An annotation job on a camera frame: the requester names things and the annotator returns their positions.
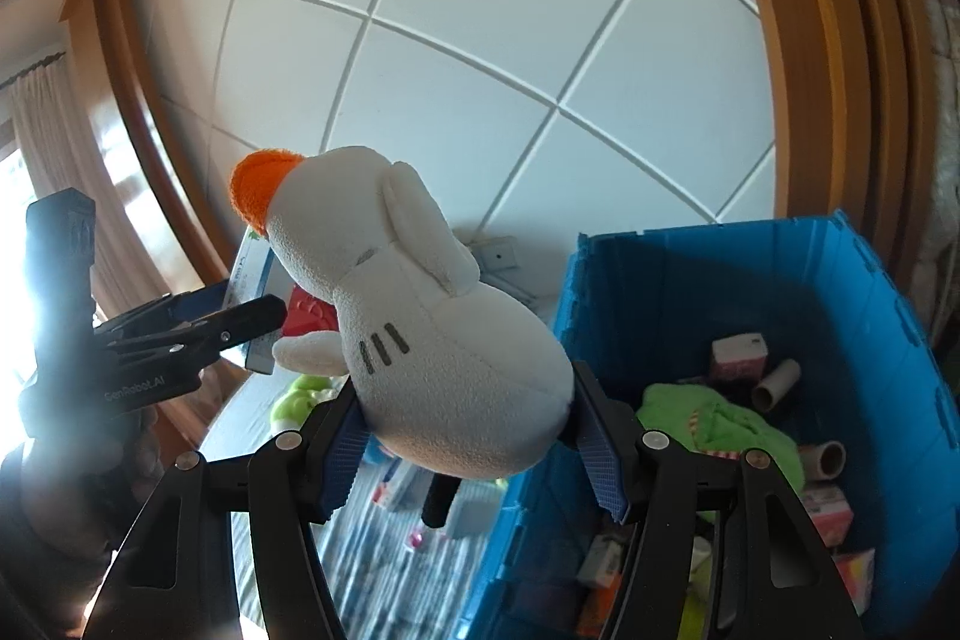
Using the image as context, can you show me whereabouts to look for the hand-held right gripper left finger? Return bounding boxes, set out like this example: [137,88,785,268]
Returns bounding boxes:
[82,377,372,640]

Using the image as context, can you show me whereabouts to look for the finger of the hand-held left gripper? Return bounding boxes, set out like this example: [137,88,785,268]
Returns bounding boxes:
[112,295,288,362]
[97,280,232,342]

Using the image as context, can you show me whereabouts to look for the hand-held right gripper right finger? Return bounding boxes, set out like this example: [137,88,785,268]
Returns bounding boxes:
[570,361,863,640]

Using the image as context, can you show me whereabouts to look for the white blue box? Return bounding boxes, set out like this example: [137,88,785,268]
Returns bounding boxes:
[229,227,280,377]

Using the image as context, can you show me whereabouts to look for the green plush hat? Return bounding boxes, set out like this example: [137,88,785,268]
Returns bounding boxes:
[636,383,809,525]

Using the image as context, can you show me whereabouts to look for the white plush orange beak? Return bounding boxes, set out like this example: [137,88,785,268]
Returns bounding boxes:
[229,145,577,528]

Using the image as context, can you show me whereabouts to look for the blue plastic storage container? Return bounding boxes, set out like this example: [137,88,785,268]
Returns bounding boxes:
[465,211,950,640]

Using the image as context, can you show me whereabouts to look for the red toy suitcase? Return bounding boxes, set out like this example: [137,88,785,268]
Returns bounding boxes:
[281,286,342,341]

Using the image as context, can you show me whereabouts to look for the green frog plush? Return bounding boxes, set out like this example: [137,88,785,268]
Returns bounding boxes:
[270,374,350,431]

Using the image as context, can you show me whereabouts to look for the small white box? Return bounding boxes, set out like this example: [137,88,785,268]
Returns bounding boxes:
[576,531,631,588]

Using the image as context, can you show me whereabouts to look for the striped bed sheet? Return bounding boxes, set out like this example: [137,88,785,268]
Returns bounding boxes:
[202,370,526,640]

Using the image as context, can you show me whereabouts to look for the pink tissue pack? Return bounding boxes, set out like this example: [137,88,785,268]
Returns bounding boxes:
[799,484,856,547]
[709,332,770,384]
[832,546,877,615]

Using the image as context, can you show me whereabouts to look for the white curtain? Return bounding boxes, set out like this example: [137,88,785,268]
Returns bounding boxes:
[0,55,151,326]

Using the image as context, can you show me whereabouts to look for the cardboard tube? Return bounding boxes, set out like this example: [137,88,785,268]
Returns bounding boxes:
[796,441,848,483]
[752,359,802,412]

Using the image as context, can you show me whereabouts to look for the grey wall socket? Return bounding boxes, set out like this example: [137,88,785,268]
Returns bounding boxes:
[476,239,520,272]

